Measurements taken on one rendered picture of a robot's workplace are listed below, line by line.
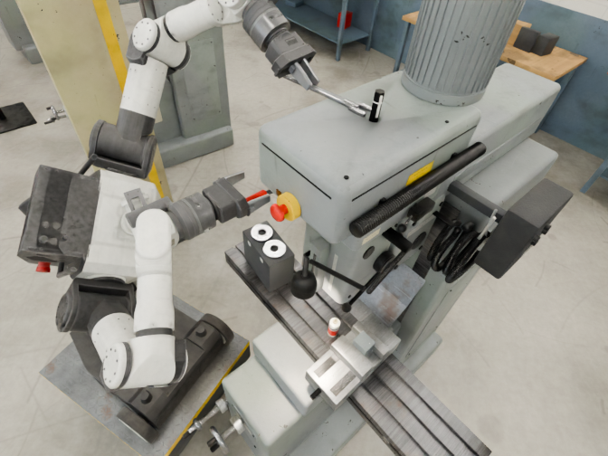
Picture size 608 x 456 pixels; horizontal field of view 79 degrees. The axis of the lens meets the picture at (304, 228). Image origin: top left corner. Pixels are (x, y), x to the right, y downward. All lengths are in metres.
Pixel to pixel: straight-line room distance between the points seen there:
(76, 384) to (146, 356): 1.52
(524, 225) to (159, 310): 0.81
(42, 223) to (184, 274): 1.98
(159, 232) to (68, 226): 0.28
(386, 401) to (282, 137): 1.03
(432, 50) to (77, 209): 0.87
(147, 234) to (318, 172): 0.36
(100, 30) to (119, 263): 1.56
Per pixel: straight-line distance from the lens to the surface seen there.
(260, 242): 1.51
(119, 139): 1.09
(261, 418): 1.60
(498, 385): 2.81
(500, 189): 1.34
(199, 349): 1.91
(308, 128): 0.77
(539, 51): 4.68
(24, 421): 2.75
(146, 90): 1.09
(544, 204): 1.06
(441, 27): 0.90
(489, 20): 0.89
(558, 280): 3.57
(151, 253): 0.76
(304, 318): 1.54
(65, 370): 2.30
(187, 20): 1.05
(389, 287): 1.63
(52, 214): 1.00
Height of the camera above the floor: 2.31
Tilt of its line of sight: 48 degrees down
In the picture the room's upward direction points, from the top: 5 degrees clockwise
